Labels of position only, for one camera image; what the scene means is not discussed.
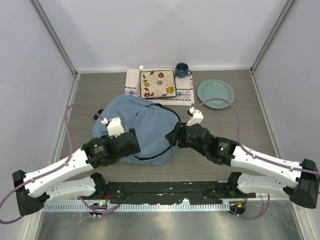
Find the round teal ceramic plate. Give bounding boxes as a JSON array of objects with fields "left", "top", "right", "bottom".
[{"left": 197, "top": 79, "right": 236, "bottom": 104}]

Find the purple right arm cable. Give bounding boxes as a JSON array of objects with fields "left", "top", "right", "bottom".
[{"left": 197, "top": 97, "right": 320, "bottom": 221}]

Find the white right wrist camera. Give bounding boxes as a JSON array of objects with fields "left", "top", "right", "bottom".
[{"left": 186, "top": 107, "right": 204, "bottom": 127}]

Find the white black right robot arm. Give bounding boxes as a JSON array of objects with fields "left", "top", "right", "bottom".
[{"left": 165, "top": 122, "right": 320, "bottom": 209}]

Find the light blue fabric backpack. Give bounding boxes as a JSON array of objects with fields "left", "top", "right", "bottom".
[{"left": 100, "top": 94, "right": 180, "bottom": 166}]

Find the white slotted cable duct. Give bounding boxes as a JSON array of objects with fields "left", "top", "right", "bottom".
[{"left": 42, "top": 200, "right": 230, "bottom": 213}]

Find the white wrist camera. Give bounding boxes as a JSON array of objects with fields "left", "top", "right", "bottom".
[
  {"left": 186, "top": 107, "right": 204, "bottom": 127},
  {"left": 101, "top": 117, "right": 125, "bottom": 137}
]

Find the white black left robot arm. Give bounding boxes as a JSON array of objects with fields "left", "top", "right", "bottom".
[{"left": 12, "top": 128, "right": 141, "bottom": 216}]

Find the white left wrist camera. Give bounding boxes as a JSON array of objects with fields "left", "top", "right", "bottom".
[{"left": 101, "top": 117, "right": 125, "bottom": 137}]

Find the dark blue ceramic mug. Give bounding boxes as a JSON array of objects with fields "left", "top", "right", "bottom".
[{"left": 175, "top": 62, "right": 192, "bottom": 79}]

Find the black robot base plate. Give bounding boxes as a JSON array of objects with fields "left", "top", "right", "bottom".
[{"left": 81, "top": 181, "right": 256, "bottom": 205}]

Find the square floral ceramic plate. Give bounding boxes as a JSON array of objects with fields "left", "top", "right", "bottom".
[{"left": 140, "top": 70, "right": 177, "bottom": 99}]

